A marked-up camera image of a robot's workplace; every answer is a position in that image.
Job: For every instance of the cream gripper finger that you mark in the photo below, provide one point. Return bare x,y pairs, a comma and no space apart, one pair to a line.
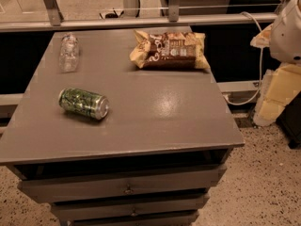
262,40
278,89

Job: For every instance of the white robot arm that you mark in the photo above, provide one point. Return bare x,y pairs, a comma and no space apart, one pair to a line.
285,42

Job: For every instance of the metal railing frame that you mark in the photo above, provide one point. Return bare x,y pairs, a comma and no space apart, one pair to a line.
63,15

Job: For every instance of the grey drawer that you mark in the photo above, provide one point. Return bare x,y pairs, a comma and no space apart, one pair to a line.
131,208
159,219
122,184

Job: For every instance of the top grey drawer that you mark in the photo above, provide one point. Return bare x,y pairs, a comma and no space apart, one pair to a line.
122,184

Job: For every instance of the green soda can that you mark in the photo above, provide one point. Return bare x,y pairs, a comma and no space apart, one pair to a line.
85,103

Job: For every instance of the clear plastic water bottle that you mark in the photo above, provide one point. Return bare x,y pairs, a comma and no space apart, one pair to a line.
69,53

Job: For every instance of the brown yellow chip bag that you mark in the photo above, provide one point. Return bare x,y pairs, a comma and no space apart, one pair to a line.
170,50

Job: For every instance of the middle grey drawer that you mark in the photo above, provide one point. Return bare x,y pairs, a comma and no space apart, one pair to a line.
131,208

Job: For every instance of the bottom grey drawer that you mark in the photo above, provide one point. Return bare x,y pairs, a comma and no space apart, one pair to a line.
159,219

